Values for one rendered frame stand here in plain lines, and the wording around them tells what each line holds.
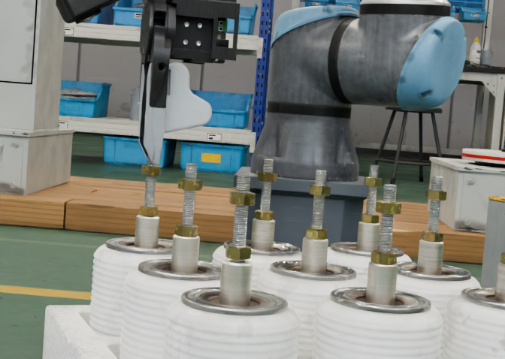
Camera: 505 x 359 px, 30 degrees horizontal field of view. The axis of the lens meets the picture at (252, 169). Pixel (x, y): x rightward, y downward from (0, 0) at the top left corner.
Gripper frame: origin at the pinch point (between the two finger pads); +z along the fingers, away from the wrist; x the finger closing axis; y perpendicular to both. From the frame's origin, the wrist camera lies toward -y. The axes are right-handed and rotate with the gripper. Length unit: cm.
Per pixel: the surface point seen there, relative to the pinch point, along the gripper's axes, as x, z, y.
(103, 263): -2.4, 10.6, -3.5
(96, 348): -9.9, 16.4, -4.2
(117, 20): 460, -46, 34
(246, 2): 800, -100, 183
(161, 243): 1.4, 9.2, 2.3
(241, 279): -24.5, 7.4, 4.3
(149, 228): -1.2, 7.4, 0.6
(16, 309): 82, 35, -11
